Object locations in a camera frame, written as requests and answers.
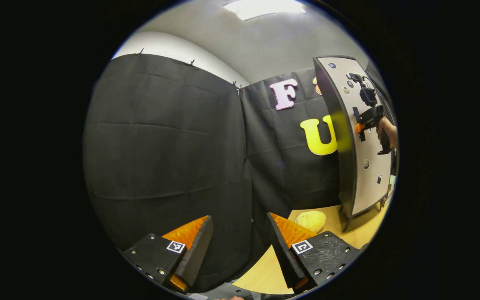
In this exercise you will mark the black backdrop cloth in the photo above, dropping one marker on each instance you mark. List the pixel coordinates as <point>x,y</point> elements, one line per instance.
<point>161,146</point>

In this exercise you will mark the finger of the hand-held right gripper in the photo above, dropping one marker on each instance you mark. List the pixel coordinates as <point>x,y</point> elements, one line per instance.
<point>359,128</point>

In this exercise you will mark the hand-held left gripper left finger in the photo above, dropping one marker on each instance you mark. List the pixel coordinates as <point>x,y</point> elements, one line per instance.
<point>196,258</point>

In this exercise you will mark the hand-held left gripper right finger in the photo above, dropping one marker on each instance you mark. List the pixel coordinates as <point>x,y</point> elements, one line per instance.
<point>283,254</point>

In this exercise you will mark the pale yellow round object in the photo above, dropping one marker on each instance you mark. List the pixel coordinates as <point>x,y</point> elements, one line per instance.
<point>311,221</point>

